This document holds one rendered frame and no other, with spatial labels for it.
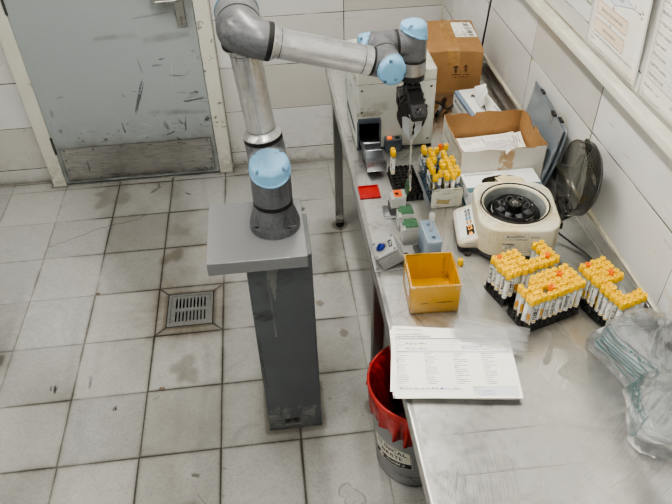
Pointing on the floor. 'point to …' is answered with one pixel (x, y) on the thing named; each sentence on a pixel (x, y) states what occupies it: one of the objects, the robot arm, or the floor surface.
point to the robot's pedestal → (287, 343)
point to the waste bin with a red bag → (390, 424)
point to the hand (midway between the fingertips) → (411, 137)
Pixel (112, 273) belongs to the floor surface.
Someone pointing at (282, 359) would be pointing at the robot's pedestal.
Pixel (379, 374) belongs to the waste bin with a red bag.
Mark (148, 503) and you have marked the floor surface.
